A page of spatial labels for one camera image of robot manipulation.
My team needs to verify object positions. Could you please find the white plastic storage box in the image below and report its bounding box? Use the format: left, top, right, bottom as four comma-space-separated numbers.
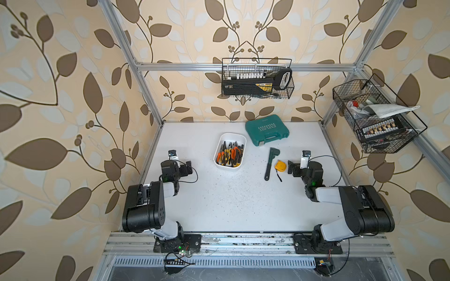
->
213, 132, 247, 171

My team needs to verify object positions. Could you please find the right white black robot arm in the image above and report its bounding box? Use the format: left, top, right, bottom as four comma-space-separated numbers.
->
288, 161, 395, 244

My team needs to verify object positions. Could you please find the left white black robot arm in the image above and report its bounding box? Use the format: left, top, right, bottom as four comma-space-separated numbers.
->
122, 159, 194, 243

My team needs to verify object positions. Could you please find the yellow tape measure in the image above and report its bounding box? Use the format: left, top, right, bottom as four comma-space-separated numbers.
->
275, 160, 287, 172

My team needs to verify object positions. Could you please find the green plastic tool case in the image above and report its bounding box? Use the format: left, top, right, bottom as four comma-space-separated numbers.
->
245, 115, 289, 146

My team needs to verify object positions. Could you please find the black yellow tool case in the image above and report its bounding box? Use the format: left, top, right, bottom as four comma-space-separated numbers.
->
221, 78, 274, 96

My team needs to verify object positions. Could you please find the socket set tray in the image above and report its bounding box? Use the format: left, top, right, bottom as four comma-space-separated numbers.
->
361, 118, 406, 141

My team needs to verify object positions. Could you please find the white paper booklet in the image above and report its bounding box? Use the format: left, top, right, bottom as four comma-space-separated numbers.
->
363, 104, 420, 118

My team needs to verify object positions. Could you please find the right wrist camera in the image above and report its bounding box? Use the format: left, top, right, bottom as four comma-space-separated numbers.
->
300, 150, 311, 169

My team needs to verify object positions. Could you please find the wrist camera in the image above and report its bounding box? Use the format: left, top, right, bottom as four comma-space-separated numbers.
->
300, 150, 311, 169
168, 149, 178, 160

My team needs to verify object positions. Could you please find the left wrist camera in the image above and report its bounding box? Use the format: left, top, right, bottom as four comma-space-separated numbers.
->
168, 149, 178, 160

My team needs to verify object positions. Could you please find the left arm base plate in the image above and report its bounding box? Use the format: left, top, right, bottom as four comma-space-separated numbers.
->
153, 234, 202, 254

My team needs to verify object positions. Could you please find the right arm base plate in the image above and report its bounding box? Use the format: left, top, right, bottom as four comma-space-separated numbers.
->
292, 233, 343, 255

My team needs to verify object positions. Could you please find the right black wire basket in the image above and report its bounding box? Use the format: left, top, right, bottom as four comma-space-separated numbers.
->
332, 74, 428, 153

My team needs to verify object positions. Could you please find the black wire basket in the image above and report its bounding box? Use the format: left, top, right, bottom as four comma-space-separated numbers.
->
221, 57, 295, 99
332, 74, 428, 153

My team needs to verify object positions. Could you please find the aluminium front rail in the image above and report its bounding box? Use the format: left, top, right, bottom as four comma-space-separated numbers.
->
103, 232, 394, 258

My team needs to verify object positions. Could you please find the back black wire basket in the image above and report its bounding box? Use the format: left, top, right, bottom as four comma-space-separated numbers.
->
221, 57, 295, 99

